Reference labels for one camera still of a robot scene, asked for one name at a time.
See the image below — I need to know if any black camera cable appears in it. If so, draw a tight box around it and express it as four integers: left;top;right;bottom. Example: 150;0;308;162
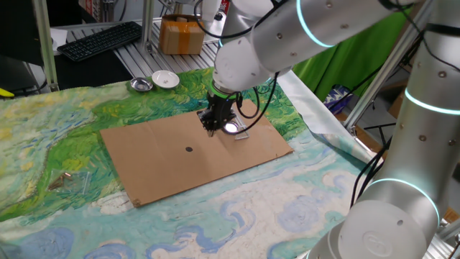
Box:
193;0;288;136

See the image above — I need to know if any aluminium frame post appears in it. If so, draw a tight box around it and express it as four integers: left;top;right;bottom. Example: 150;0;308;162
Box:
141;0;156;54
343;0;432;131
31;0;60;93

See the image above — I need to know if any white ceramic dish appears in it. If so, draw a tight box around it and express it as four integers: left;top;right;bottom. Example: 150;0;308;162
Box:
151;69;180;90

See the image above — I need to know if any small steel plate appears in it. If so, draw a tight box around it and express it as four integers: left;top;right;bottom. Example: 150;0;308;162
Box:
221;120;240;136

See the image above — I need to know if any green cloth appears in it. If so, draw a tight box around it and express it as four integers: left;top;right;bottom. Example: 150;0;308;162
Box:
293;10;410;104

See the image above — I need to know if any blue patterned bag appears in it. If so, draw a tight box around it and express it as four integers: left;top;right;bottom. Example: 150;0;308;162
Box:
323;84;355;116

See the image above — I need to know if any brown cardboard sheet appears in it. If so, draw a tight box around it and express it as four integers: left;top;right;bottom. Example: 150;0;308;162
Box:
99;99;295;209

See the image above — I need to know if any small steel dish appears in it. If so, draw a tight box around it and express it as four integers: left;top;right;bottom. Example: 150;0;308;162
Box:
129;76;154;93

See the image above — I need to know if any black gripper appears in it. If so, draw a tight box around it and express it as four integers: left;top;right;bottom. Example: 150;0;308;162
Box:
196;94;240;138

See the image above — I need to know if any white mesh arch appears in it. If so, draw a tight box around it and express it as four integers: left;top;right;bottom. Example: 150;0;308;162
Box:
229;107;250;141

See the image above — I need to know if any black monitor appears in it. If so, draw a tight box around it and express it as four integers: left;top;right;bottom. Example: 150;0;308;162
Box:
0;0;47;68

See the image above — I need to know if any black keyboard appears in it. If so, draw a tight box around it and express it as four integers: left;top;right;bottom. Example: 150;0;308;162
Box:
56;20;143;63

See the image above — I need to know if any painted landscape tablecloth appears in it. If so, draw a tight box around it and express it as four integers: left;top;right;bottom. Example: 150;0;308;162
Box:
0;66;382;259

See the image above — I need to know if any clear plastic bag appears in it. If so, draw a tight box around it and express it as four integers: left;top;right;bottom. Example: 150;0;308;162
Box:
46;170;91;197

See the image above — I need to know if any taped cardboard box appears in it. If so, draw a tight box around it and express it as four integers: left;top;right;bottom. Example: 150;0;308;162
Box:
157;13;206;55

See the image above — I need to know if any white paper sheet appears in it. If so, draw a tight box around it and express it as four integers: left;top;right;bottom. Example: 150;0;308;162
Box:
49;27;69;52

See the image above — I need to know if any black base cable bundle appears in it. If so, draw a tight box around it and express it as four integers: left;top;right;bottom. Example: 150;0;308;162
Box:
350;136;392;209

